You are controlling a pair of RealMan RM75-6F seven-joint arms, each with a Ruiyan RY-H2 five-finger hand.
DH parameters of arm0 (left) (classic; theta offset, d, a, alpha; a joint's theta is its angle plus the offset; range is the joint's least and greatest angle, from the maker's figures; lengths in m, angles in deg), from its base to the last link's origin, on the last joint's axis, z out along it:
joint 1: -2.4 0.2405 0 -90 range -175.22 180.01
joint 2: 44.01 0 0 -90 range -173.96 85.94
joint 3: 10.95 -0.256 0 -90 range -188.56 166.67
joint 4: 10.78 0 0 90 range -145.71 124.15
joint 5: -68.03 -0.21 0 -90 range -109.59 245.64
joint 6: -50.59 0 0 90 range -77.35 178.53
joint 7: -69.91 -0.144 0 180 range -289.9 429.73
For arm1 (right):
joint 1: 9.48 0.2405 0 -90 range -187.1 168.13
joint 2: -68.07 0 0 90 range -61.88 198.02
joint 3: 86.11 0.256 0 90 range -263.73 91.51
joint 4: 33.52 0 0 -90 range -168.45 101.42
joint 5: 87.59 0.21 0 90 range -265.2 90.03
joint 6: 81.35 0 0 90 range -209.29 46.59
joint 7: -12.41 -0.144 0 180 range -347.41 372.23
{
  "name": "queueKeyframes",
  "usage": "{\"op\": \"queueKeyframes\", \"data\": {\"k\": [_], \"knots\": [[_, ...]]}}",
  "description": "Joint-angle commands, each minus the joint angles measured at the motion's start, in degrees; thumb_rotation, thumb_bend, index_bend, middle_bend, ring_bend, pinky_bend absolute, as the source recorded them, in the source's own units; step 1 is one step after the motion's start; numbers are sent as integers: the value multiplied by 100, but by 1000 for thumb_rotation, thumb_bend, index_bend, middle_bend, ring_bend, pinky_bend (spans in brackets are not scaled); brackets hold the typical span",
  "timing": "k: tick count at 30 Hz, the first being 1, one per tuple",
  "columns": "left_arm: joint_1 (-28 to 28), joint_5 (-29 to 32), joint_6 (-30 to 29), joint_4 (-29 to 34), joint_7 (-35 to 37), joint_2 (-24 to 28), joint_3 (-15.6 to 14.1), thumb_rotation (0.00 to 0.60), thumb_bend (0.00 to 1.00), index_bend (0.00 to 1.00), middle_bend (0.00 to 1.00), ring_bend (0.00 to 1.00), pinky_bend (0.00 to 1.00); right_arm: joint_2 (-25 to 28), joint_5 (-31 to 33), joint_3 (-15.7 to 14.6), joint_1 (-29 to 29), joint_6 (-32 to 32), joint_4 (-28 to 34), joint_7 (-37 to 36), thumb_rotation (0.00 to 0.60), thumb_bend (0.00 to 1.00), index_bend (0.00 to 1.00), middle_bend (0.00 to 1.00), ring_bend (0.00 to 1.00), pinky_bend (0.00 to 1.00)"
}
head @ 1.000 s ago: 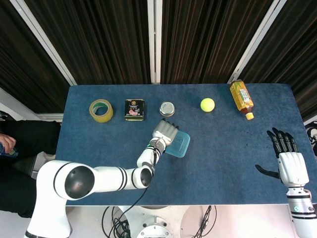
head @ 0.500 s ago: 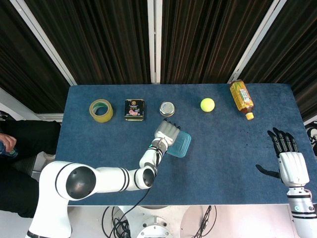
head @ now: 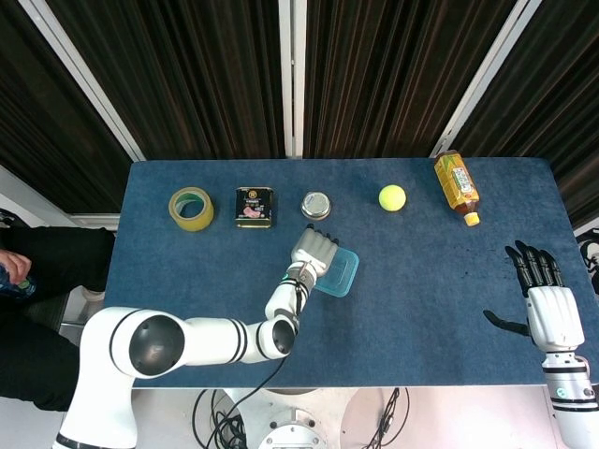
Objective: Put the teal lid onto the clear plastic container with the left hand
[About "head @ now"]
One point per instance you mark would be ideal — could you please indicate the bystander bare hand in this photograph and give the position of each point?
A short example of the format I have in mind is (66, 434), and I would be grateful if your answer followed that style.
(14, 266)

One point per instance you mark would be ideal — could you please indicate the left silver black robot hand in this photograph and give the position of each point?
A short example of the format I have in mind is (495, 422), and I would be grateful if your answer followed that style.
(313, 252)

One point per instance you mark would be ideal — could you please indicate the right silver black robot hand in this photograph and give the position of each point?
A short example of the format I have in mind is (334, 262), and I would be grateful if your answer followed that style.
(554, 318)

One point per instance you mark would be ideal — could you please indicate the blue translucent plastic lid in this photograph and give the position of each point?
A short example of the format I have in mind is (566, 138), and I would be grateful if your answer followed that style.
(344, 273)

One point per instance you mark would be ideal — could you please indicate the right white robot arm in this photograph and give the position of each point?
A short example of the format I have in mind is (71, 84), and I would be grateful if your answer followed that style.
(573, 397)

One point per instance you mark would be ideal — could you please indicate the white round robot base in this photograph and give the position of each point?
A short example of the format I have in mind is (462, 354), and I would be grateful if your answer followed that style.
(292, 432)

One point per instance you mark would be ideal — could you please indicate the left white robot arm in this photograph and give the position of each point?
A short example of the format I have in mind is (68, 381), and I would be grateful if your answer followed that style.
(206, 341)

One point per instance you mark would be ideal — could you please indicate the dark green bottle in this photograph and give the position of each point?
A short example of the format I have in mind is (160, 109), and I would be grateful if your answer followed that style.
(21, 287)

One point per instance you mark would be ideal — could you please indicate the round silver tin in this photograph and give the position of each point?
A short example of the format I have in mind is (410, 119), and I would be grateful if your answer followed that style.
(316, 205)

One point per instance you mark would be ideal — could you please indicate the black white patterned object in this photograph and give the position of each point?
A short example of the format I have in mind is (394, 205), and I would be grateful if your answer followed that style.
(590, 262)

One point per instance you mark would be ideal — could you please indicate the black luncheon meat can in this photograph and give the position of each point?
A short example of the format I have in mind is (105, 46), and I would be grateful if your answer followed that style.
(254, 208)

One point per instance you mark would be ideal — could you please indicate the yellow-green tennis ball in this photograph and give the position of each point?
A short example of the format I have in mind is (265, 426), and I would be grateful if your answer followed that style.
(392, 198)

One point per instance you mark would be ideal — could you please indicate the yellow packing tape roll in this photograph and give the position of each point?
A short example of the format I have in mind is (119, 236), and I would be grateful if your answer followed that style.
(203, 220)

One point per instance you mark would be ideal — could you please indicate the blue fabric table cover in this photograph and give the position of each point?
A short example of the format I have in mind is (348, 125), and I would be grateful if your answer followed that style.
(412, 337)

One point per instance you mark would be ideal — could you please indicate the dark pleated curtain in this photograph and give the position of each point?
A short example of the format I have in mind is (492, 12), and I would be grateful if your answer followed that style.
(388, 79)
(42, 140)
(561, 93)
(187, 79)

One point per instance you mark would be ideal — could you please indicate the amber tea bottle yellow label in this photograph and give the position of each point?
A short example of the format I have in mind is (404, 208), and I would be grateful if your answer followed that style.
(456, 184)

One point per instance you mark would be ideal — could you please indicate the white frame post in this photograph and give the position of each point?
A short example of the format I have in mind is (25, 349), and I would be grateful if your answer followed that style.
(292, 79)
(89, 89)
(486, 79)

